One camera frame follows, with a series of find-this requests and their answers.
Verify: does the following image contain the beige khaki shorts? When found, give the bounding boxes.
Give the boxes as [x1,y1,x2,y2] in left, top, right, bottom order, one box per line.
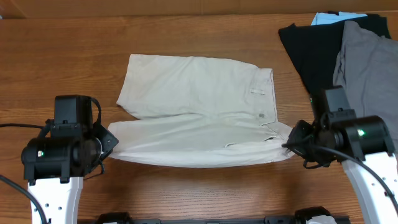
[108,54,292,168]

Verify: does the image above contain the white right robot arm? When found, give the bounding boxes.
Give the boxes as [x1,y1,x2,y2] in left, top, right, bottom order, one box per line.
[283,116,397,223]

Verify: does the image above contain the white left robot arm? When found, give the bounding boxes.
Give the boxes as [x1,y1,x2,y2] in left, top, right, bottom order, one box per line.
[21,120,119,224]

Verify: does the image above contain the grey garment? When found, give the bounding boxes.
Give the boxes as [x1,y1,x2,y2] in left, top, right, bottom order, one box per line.
[333,21,398,147]

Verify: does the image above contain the black garment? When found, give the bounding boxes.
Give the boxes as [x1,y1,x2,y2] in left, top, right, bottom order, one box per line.
[279,14,391,95]

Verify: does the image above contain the light blue garment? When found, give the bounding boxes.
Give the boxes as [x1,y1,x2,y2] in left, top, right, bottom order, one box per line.
[311,11,368,26]

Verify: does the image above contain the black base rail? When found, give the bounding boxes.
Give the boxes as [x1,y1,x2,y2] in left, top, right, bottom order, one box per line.
[77,207,351,224]

